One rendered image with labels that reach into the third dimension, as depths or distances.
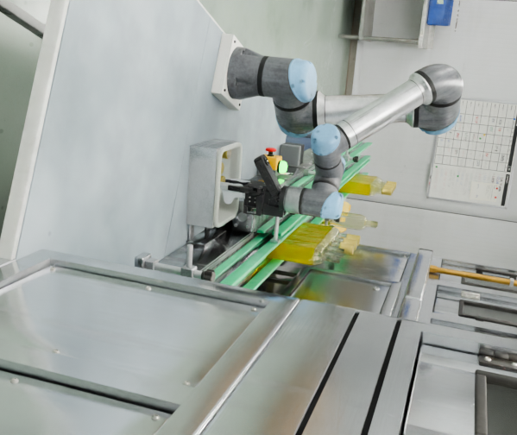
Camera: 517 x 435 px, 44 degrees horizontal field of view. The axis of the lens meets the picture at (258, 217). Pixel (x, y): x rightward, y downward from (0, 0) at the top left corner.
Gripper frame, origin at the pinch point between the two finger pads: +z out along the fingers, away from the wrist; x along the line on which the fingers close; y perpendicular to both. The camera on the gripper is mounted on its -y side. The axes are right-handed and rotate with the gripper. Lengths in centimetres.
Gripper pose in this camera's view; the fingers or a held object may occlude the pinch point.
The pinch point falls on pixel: (220, 181)
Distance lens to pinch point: 185.6
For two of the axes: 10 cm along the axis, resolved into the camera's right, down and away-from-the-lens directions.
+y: -0.6, 9.5, 2.9
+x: 3.2, -2.6, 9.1
